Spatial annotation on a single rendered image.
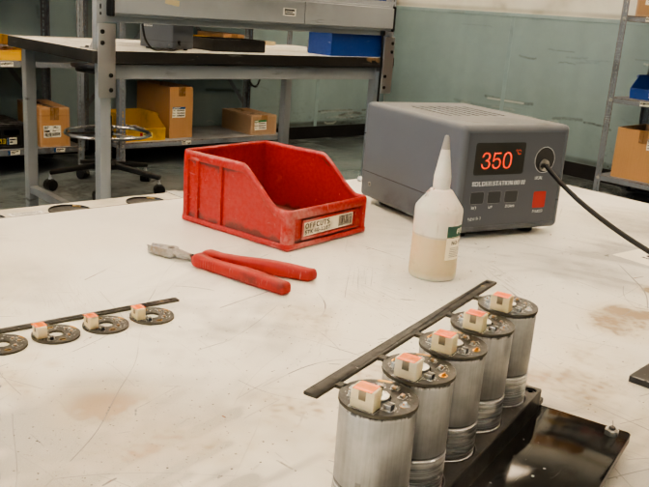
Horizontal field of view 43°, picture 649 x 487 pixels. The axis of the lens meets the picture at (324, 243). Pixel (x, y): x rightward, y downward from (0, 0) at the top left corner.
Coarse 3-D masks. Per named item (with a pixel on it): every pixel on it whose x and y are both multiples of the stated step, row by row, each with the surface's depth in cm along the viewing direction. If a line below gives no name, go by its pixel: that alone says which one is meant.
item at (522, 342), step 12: (516, 324) 33; (528, 324) 34; (516, 336) 34; (528, 336) 34; (516, 348) 34; (528, 348) 34; (516, 360) 34; (528, 360) 34; (516, 372) 34; (516, 384) 34; (504, 396) 34; (516, 396) 34
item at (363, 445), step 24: (336, 432) 26; (360, 432) 24; (384, 432) 24; (408, 432) 25; (336, 456) 25; (360, 456) 25; (384, 456) 24; (408, 456) 25; (336, 480) 25; (360, 480) 25; (384, 480) 25; (408, 480) 26
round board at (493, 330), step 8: (464, 312) 33; (456, 320) 32; (496, 320) 32; (504, 320) 33; (456, 328) 32; (464, 328) 31; (488, 328) 32; (496, 328) 31; (512, 328) 32; (488, 336) 31; (496, 336) 31; (504, 336) 31
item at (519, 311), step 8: (488, 296) 35; (480, 304) 34; (488, 304) 34; (520, 304) 34; (528, 304) 35; (496, 312) 33; (504, 312) 33; (512, 312) 33; (520, 312) 34; (528, 312) 34; (536, 312) 34
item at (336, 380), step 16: (480, 288) 36; (448, 304) 34; (464, 304) 34; (432, 320) 32; (400, 336) 30; (416, 336) 30; (368, 352) 28; (384, 352) 29; (352, 368) 27; (320, 384) 26; (336, 384) 26
